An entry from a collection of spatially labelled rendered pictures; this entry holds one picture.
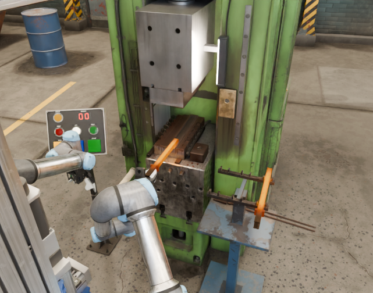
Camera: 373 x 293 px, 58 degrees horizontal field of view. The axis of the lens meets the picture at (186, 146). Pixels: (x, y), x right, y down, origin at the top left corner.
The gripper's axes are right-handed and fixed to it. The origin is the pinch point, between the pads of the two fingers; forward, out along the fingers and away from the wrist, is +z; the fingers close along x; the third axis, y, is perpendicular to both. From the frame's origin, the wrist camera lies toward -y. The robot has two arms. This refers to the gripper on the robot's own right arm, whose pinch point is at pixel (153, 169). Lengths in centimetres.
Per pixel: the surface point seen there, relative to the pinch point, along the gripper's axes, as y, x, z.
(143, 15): -73, -11, 26
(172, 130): 2.2, -7.1, 46.2
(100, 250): 100, -59, 13
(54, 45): 49, -341, 340
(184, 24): -70, 10, 26
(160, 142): 3.5, -9.5, 32.3
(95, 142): -1.7, -43.2, 12.6
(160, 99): -28.6, -5.4, 26.7
